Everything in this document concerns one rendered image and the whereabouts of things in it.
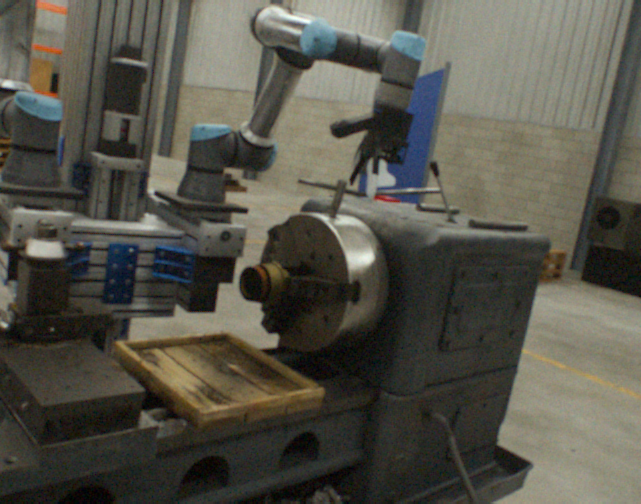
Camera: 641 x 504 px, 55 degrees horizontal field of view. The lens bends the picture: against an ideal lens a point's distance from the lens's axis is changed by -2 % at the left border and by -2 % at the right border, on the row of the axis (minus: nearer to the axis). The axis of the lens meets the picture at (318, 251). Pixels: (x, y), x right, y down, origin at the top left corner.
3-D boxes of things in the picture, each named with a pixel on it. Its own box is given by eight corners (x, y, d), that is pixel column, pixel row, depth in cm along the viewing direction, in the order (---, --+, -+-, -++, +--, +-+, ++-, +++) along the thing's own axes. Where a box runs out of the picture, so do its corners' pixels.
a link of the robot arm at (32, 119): (26, 147, 154) (31, 92, 152) (-2, 139, 162) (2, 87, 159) (68, 150, 164) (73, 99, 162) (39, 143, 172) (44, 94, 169)
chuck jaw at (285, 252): (299, 273, 147) (286, 227, 150) (313, 265, 143) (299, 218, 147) (262, 274, 139) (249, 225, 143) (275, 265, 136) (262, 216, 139)
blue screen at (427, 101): (326, 229, 1032) (352, 85, 992) (374, 237, 1041) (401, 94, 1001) (363, 292, 629) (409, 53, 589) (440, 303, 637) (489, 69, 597)
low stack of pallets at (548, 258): (511, 266, 991) (517, 239, 984) (562, 280, 934) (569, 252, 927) (472, 268, 900) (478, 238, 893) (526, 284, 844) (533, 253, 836)
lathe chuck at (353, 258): (273, 313, 163) (303, 197, 155) (356, 373, 141) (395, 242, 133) (245, 315, 157) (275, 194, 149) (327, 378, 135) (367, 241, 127)
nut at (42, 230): (52, 236, 112) (54, 217, 111) (60, 241, 109) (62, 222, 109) (30, 236, 109) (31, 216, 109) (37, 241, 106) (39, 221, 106)
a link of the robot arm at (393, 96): (386, 83, 129) (373, 80, 136) (380, 105, 130) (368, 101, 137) (418, 92, 131) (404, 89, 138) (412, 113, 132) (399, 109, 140)
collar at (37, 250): (57, 250, 115) (59, 234, 115) (73, 261, 110) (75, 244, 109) (13, 249, 110) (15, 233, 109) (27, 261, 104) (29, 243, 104)
